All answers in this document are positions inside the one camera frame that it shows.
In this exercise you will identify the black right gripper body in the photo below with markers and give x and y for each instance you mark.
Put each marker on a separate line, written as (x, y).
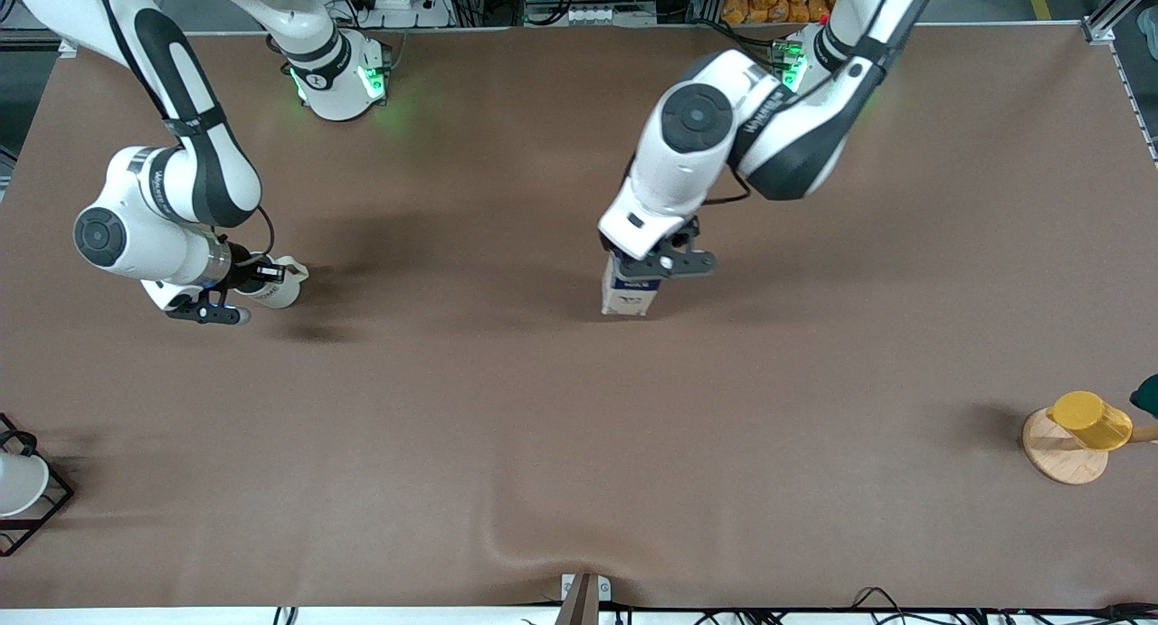
(240, 274)

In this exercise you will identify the blue white milk carton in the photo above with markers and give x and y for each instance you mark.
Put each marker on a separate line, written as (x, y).
(629, 295)

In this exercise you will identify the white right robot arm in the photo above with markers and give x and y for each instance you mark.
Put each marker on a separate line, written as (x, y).
(204, 164)

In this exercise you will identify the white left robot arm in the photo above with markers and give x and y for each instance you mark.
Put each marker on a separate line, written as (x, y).
(787, 146)

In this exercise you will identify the yellow plastic cup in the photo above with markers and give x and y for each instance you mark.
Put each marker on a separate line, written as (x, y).
(1095, 419)

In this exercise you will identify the dark green cup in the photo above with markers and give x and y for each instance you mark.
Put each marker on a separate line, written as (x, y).
(1149, 396)

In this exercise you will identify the cream ceramic mug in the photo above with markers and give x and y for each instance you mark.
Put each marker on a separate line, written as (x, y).
(280, 292)

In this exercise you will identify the long white socket strip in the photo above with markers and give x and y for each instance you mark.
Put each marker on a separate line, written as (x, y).
(588, 14)

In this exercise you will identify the white power strip with plugs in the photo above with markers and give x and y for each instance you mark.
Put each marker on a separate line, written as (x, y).
(403, 1)

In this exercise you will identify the wooden mug stand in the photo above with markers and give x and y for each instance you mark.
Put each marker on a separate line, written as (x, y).
(1058, 458)

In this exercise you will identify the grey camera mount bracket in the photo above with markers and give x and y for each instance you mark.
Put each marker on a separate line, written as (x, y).
(583, 598)

